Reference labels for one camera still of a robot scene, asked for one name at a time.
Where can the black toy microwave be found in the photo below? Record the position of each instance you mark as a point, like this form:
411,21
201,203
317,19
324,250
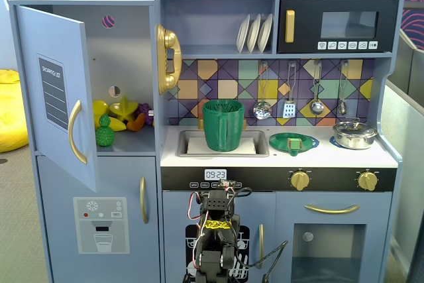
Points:
308,31

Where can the steel pot lid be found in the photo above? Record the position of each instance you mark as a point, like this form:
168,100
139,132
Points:
354,127

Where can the purple toy grapes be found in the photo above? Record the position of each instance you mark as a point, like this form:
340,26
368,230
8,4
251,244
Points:
144,109

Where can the green ribbed plastic container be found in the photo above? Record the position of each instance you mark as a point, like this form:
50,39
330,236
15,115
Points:
215,130

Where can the white toy plate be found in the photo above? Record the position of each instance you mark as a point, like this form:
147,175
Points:
242,34
266,31
253,32

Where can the blue door with shopping list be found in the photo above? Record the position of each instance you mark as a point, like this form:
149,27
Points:
30,81

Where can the blue door with ice dispenser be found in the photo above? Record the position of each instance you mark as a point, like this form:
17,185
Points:
59,180

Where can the yellow toy lemon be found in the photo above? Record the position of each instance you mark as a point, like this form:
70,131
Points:
100,108

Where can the metal toy spoon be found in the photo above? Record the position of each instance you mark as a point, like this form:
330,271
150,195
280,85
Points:
342,108

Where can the blue oven door with window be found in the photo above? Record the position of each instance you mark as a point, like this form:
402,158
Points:
285,216

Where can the metal slotted skimmer spoon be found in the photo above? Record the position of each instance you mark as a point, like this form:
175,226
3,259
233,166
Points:
262,110

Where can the gold toy telephone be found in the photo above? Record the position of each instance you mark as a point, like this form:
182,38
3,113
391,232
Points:
162,61

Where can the steel toy cooking pot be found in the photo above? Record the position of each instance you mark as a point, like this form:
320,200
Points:
354,142

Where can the gold stove knob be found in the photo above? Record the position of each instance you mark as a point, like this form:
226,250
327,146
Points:
367,181
300,181

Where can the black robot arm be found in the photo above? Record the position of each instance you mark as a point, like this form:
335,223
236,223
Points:
212,260

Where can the metal toy ladle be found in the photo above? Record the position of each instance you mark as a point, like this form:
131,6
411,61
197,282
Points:
317,107

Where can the grey toy sink basin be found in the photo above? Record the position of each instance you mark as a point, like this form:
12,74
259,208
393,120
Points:
181,144

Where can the metal slotted spatula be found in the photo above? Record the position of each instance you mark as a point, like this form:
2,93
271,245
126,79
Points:
289,110

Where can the grey partition panel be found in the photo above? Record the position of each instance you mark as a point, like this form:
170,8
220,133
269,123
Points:
407,74

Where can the yellow toy banana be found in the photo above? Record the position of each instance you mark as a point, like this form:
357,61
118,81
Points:
117,125

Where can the yellow bean bag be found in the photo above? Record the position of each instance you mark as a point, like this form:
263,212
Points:
10,114

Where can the green toy pineapple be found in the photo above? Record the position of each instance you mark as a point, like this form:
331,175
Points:
105,135

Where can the small camera circuit board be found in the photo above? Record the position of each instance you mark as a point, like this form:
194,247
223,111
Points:
228,184

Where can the orange toy fruit slice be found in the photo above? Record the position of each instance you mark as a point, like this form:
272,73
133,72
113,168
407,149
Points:
136,124

